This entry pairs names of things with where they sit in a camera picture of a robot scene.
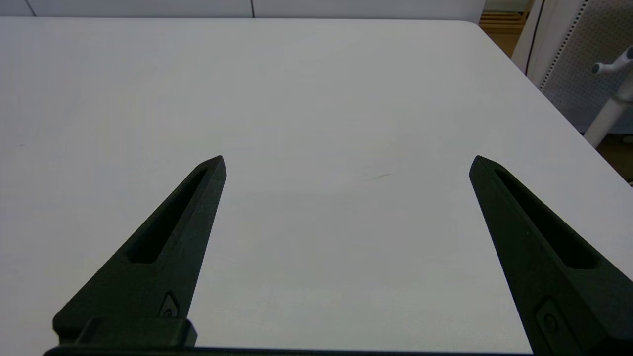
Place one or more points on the white perforated partition panel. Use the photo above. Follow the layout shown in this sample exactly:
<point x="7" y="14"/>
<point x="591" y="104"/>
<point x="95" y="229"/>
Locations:
<point x="568" y="44"/>

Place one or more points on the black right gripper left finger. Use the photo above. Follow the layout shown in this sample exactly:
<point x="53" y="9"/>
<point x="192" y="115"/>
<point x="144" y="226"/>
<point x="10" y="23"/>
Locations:
<point x="158" y="277"/>

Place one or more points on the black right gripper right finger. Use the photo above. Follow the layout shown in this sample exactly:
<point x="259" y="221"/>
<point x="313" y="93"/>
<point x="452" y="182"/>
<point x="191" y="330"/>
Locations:
<point x="549" y="282"/>

